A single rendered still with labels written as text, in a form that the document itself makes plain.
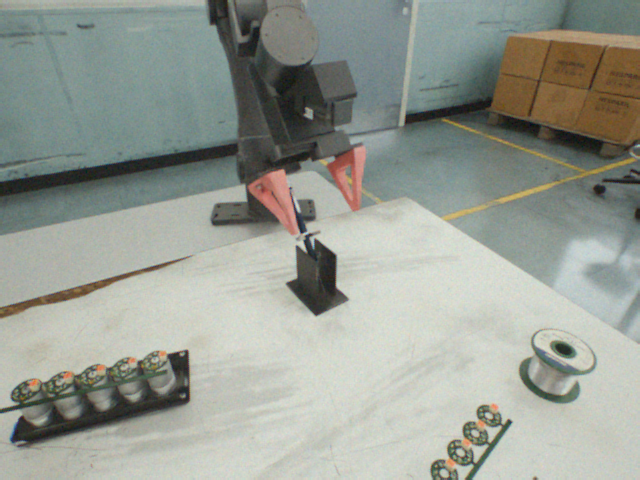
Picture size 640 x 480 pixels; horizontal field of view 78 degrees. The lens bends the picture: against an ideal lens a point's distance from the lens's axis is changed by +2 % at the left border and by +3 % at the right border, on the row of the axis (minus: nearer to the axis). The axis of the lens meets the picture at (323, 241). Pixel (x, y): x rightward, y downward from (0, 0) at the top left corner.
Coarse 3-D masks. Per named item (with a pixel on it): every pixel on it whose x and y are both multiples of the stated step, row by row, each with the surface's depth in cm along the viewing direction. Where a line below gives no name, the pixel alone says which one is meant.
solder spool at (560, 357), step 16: (544, 336) 43; (560, 336) 43; (576, 336) 43; (544, 352) 42; (560, 352) 43; (576, 352) 42; (592, 352) 42; (528, 368) 45; (544, 368) 42; (560, 368) 40; (576, 368) 40; (592, 368) 40; (528, 384) 44; (544, 384) 43; (560, 384) 42; (576, 384) 44; (560, 400) 42
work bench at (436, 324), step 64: (192, 256) 65; (256, 256) 65; (384, 256) 65; (448, 256) 65; (0, 320) 52; (64, 320) 52; (128, 320) 52; (192, 320) 52; (256, 320) 52; (320, 320) 52; (384, 320) 52; (448, 320) 52; (512, 320) 52; (576, 320) 52; (0, 384) 44; (192, 384) 44; (256, 384) 44; (320, 384) 44; (384, 384) 44; (448, 384) 44; (512, 384) 44; (0, 448) 38; (64, 448) 38; (128, 448) 38; (192, 448) 38; (256, 448) 38; (320, 448) 38; (384, 448) 38; (512, 448) 38; (576, 448) 38
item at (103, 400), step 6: (96, 372) 38; (108, 372) 39; (108, 378) 38; (96, 384) 37; (102, 390) 38; (108, 390) 38; (114, 390) 39; (90, 396) 38; (96, 396) 38; (102, 396) 38; (108, 396) 39; (114, 396) 39; (96, 402) 38; (102, 402) 39; (108, 402) 39; (114, 402) 40; (96, 408) 39; (102, 408) 39; (108, 408) 39
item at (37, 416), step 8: (24, 392) 36; (40, 392) 37; (32, 400) 36; (24, 408) 36; (32, 408) 36; (40, 408) 37; (48, 408) 38; (56, 408) 39; (24, 416) 37; (32, 416) 37; (40, 416) 37; (48, 416) 38; (32, 424) 37; (40, 424) 38
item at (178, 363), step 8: (176, 352) 46; (176, 360) 45; (184, 360) 45; (176, 368) 45; (184, 368) 45; (112, 376) 44; (184, 392) 42; (184, 400) 41; (152, 408) 40; (160, 408) 41; (120, 416) 40; (128, 416) 40; (136, 416) 40; (88, 424) 39; (96, 424) 39; (104, 424) 39; (56, 432) 38; (64, 432) 38; (72, 432) 39; (24, 440) 38; (32, 440) 38; (40, 440) 38
